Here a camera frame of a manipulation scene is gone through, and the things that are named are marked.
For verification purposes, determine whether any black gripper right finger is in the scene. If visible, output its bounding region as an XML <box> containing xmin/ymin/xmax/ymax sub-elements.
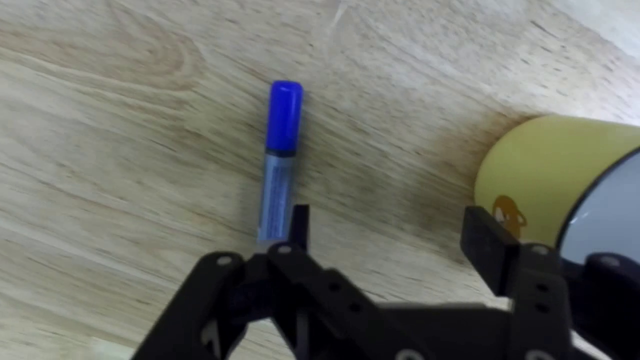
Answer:
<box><xmin>459</xmin><ymin>205</ymin><xmax>640</xmax><ymax>360</ymax></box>

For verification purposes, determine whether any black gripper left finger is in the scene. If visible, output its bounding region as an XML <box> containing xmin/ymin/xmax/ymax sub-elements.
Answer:
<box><xmin>132</xmin><ymin>202</ymin><xmax>427</xmax><ymax>360</ymax></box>

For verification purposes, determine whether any blue capped marker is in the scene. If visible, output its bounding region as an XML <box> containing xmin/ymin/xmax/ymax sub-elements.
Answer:
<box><xmin>255</xmin><ymin>78</ymin><xmax>305</xmax><ymax>249</ymax></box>

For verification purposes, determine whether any yellow enamel mug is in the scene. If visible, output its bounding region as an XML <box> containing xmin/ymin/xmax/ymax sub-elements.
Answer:
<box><xmin>472</xmin><ymin>115</ymin><xmax>640</xmax><ymax>268</ymax></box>

